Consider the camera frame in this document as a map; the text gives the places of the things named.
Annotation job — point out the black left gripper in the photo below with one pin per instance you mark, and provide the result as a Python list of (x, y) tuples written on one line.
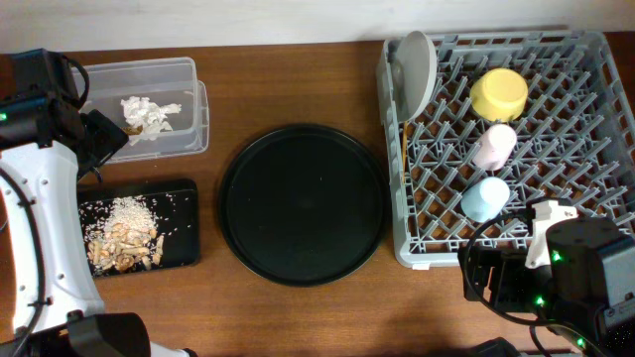
[(111, 139)]

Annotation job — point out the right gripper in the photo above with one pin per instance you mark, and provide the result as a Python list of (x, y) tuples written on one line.
[(489, 276)]

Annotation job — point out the light blue plastic cup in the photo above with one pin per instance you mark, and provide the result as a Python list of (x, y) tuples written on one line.
[(485, 200)]

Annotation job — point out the white tissue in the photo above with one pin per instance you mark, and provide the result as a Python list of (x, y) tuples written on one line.
[(141, 111)]

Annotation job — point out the pink plastic cup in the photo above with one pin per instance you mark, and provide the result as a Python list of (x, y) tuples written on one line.
[(495, 147)]

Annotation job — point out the food scraps and rice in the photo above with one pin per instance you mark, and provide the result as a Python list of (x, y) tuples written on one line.
[(124, 233)]

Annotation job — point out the yellow plastic bowl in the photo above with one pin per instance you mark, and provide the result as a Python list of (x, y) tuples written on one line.
[(499, 95)]

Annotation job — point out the wooden chopstick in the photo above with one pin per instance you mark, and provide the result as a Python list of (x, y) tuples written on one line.
[(404, 145)]

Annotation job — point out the grey round plate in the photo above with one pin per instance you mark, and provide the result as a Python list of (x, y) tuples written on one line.
[(414, 73)]

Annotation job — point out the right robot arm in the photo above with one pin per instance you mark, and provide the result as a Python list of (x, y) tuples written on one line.
[(576, 279)]

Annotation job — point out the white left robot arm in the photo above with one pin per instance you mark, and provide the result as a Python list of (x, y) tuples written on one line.
[(58, 310)]

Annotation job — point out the grey dishwasher rack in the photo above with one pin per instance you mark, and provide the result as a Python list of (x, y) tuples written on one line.
[(575, 137)]

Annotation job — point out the clear plastic bin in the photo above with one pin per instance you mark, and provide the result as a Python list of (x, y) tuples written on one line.
[(163, 81)]

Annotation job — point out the black rectangular tray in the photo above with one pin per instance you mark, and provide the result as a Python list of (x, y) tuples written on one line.
[(178, 213)]

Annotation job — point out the round black tray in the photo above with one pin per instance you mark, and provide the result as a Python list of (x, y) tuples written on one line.
[(304, 205)]

